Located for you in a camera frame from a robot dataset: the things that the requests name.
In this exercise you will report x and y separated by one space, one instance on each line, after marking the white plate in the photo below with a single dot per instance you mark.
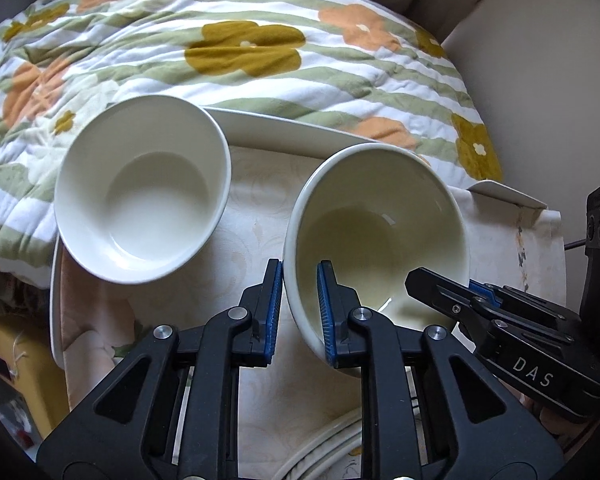
310 442

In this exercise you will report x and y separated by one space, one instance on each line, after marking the floral striped blanket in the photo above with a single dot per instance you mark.
205 45

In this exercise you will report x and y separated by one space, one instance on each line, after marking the white rimmed tray table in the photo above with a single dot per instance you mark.
280 127

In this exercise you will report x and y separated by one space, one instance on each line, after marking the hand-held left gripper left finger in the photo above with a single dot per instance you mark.
275 310

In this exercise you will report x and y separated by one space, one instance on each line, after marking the white round bowl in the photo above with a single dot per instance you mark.
145 185

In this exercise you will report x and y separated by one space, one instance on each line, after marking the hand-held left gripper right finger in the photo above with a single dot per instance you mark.
326 310

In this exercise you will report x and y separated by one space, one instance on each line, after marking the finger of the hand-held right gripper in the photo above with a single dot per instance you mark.
440 292
530 307

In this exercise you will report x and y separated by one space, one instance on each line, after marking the person's right hand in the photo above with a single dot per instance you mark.
547 412

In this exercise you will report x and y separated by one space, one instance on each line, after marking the white tray with cloth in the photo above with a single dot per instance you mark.
252 200

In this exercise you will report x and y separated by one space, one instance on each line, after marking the cream round bowl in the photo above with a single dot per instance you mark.
365 200

